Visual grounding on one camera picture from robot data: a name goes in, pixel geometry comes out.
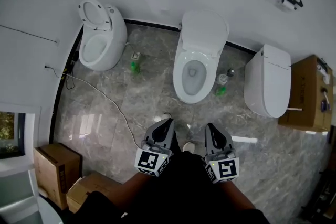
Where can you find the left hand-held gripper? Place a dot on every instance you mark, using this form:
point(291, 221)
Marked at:
point(147, 161)

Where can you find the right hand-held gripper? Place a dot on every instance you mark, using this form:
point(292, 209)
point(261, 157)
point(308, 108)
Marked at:
point(225, 169)

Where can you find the white toilet seat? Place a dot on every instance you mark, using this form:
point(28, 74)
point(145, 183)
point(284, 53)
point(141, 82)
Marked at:
point(203, 31)

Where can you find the person's left forearm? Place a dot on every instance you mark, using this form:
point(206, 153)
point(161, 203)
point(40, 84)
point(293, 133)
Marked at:
point(143, 191)

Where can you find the person's right forearm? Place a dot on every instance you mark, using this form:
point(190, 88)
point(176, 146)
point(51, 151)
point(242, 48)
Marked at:
point(236, 194)

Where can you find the white open toilet bowl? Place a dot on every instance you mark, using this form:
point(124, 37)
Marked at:
point(193, 78)

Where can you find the white closed smart toilet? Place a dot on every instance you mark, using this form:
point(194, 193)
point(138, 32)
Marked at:
point(267, 81)

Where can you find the white egg-shaped toilet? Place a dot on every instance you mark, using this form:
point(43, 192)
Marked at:
point(110, 44)

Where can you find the person's left white shoe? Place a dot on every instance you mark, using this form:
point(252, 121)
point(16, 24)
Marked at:
point(167, 115)

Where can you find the person's white shoe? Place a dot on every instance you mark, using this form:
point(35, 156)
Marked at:
point(167, 115)
point(189, 147)

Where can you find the person's right white shoe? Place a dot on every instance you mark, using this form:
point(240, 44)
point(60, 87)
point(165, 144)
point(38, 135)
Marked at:
point(189, 147)

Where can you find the green plastic bottle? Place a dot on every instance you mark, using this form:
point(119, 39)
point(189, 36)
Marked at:
point(135, 67)
point(221, 91)

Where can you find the person's black trousers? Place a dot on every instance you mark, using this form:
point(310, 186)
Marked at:
point(183, 191)

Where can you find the small black bottle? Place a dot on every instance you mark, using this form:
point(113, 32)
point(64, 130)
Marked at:
point(230, 72)

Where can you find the white floor socket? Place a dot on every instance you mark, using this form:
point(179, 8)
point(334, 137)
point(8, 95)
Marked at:
point(135, 55)

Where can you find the white paper stick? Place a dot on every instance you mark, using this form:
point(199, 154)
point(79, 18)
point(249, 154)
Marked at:
point(294, 108)

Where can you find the flat brown cardboard box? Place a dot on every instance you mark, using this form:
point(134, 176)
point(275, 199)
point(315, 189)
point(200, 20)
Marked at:
point(92, 189)

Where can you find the large brown cardboard box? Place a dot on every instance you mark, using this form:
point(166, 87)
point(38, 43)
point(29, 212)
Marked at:
point(304, 97)

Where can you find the purple small item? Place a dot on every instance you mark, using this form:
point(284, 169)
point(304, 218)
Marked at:
point(325, 106)

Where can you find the tall brown cardboard box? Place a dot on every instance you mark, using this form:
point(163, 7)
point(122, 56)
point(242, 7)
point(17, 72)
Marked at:
point(56, 173)

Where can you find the white device on box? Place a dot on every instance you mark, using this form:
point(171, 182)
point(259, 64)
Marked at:
point(324, 73)

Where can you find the white ceramic basin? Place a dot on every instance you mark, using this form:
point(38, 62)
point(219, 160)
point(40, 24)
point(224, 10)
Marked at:
point(31, 204)

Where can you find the window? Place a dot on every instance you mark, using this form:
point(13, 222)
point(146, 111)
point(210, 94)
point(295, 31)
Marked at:
point(9, 131)

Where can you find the thin wall rail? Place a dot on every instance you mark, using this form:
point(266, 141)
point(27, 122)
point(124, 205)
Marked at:
point(29, 33)

